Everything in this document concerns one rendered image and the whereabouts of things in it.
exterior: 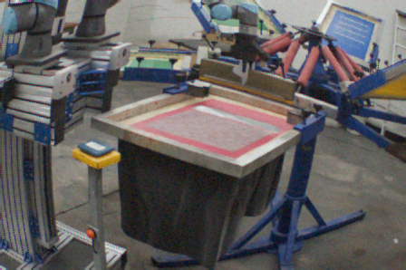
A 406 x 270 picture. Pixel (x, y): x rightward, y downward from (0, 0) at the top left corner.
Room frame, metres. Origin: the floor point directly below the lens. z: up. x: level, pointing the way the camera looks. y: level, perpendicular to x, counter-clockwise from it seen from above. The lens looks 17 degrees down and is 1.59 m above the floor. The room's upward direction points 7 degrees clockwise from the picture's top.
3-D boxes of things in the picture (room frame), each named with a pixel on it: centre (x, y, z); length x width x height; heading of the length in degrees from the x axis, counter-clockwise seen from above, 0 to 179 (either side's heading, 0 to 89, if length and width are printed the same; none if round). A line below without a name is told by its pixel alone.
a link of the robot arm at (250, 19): (2.37, -0.12, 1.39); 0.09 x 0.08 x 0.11; 86
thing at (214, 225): (1.94, 0.09, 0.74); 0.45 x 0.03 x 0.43; 62
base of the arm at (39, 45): (1.81, 0.65, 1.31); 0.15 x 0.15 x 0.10
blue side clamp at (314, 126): (2.28, -0.41, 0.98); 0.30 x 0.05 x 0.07; 152
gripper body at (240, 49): (2.38, -0.12, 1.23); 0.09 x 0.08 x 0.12; 62
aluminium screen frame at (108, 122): (2.20, -0.05, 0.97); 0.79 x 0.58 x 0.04; 152
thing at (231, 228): (2.05, -0.21, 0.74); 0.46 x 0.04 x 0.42; 152
